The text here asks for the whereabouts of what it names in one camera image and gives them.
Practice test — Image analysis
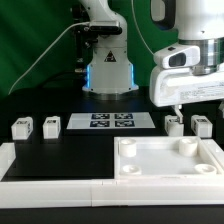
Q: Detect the white square tabletop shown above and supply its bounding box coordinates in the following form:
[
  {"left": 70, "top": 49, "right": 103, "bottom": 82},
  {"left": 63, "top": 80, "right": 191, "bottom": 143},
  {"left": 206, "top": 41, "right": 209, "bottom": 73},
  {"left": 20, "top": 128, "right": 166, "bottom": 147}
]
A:
[{"left": 114, "top": 136, "right": 224, "bottom": 179}]

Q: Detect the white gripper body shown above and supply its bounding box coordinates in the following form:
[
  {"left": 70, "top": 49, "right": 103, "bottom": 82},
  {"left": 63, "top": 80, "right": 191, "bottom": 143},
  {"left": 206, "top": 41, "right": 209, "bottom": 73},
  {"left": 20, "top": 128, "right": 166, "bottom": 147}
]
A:
[{"left": 149, "top": 67, "right": 224, "bottom": 107}]

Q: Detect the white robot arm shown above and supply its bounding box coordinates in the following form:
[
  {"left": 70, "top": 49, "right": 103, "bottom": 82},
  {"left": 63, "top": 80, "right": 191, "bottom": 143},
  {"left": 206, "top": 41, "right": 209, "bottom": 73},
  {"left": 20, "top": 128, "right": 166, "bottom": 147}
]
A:
[{"left": 79, "top": 0, "right": 224, "bottom": 110}]

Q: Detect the white sheet with tags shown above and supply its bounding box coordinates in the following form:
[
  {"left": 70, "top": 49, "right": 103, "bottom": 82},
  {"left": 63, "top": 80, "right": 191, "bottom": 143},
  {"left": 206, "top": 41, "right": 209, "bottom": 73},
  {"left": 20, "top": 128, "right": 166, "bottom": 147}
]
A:
[{"left": 67, "top": 112, "right": 155, "bottom": 130}]

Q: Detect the white cable left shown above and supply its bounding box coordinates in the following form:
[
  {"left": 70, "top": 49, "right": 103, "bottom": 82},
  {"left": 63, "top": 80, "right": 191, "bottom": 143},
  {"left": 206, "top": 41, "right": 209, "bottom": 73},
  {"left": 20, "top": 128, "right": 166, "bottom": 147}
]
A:
[{"left": 7, "top": 21, "right": 91, "bottom": 96}]

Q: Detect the white cable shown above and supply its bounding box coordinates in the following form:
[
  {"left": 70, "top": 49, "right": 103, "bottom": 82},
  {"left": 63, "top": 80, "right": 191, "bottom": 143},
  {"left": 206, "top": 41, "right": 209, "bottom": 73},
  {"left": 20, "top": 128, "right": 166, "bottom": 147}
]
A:
[
  {"left": 130, "top": 0, "right": 156, "bottom": 56},
  {"left": 7, "top": 21, "right": 91, "bottom": 96}
]

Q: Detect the white U-shaped obstacle fence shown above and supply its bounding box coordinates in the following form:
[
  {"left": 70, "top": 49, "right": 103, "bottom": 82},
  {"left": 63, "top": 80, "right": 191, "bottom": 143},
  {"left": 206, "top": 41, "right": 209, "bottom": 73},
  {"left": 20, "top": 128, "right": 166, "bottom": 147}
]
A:
[{"left": 0, "top": 143, "right": 224, "bottom": 208}]

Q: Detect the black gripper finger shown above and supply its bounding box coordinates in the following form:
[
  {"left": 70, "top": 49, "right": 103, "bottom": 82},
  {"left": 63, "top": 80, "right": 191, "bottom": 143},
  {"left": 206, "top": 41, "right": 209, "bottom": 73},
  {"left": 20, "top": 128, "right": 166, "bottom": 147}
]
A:
[{"left": 172, "top": 105, "right": 183, "bottom": 124}]

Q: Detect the white cable right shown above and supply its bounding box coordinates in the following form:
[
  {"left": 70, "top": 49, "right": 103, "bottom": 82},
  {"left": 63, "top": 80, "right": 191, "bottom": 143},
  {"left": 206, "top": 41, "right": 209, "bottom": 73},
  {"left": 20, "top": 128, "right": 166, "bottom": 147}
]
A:
[{"left": 130, "top": 0, "right": 156, "bottom": 56}]

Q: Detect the black mount post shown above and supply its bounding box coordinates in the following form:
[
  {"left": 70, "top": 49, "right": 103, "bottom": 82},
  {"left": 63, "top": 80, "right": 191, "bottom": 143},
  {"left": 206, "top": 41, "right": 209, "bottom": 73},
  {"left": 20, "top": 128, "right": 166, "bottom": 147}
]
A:
[{"left": 71, "top": 3, "right": 89, "bottom": 74}]

